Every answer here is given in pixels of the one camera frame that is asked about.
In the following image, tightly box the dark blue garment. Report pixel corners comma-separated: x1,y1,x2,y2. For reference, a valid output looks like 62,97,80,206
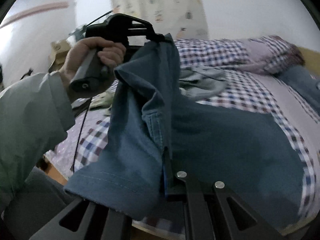
66,35,304,229

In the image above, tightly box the grey-green sleeved left forearm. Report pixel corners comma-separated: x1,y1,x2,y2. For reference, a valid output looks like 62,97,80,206
1,72,75,210

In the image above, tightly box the person's left hand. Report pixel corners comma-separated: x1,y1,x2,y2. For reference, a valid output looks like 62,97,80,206
59,37,126,84

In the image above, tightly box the cardboard box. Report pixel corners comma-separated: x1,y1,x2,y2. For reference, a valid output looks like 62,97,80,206
48,40,71,73

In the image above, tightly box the light grey-blue garment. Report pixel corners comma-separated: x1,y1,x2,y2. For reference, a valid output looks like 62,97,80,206
179,65,228,101

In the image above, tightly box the checkered plaid bed sheet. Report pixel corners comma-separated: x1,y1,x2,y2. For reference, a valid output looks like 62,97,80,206
44,38,320,238

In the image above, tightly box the blue cartoon pillow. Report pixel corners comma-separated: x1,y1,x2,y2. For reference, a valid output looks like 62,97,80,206
276,65,319,114

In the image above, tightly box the plaid and dotted quilt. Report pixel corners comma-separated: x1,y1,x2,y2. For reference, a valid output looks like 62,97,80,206
223,36,305,75

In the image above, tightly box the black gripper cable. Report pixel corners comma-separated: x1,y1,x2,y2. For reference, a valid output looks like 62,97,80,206
72,97,93,173

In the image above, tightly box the pineapple print wall cloth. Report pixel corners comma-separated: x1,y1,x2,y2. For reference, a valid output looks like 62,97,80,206
111,0,209,40

